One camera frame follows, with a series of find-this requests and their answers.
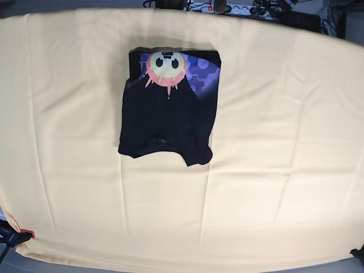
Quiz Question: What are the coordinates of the red black table clamp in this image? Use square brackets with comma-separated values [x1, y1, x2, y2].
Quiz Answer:
[0, 220, 35, 247]

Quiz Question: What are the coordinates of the white power strip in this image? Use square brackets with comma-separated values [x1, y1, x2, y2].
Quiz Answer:
[184, 1, 273, 19]

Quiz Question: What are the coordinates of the black graphic T-shirt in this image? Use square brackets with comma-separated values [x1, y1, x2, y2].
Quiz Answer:
[118, 48, 221, 166]

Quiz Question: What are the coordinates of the black corner clamp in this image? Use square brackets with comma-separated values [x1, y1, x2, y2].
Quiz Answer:
[350, 246, 364, 262]

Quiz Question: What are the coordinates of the yellow table cloth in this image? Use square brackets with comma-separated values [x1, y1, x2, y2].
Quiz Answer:
[1, 9, 363, 272]

